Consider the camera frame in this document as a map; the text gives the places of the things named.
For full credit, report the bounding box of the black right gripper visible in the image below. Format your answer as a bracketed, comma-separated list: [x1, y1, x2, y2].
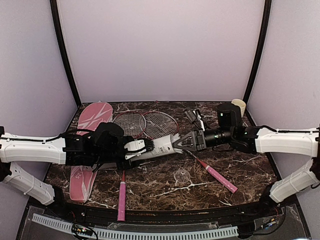
[173, 127, 235, 152]

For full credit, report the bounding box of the white shuttlecock tube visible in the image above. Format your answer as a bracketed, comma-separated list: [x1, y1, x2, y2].
[90, 134, 179, 173]

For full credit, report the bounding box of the clear plastic tube lid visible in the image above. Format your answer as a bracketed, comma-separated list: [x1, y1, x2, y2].
[173, 169, 191, 186]

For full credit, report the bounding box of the white shuttlecock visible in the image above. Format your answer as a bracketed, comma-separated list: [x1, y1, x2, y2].
[170, 133, 183, 154]

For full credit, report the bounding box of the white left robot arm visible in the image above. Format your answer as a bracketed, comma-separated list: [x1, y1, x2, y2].
[0, 122, 155, 218]

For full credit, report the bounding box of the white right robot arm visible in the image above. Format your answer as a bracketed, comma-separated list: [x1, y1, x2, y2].
[172, 103, 320, 217]

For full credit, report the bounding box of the pink racket cover bag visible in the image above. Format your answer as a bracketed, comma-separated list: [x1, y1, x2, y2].
[69, 101, 113, 203]

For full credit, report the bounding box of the cream ceramic mug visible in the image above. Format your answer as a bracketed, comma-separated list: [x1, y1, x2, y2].
[231, 98, 247, 117]

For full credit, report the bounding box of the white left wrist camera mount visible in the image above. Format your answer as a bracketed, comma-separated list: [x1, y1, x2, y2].
[124, 138, 155, 160]

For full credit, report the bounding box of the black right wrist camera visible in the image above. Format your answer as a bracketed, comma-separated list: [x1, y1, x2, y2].
[184, 109, 209, 131]

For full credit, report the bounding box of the right pink-handled badminton racket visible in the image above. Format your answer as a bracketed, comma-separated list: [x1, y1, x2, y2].
[143, 111, 238, 193]

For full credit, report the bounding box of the pink-handled badminton racket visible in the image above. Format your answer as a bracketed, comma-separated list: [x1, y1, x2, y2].
[113, 110, 146, 222]
[143, 111, 238, 193]

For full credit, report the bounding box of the left pink-handled badminton racket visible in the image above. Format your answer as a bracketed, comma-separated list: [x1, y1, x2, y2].
[113, 110, 146, 222]

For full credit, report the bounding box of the black front table rail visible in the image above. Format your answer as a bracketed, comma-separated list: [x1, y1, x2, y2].
[52, 202, 281, 225]

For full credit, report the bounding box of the white slotted cable duct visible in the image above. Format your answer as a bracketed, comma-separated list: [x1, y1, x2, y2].
[31, 213, 239, 240]

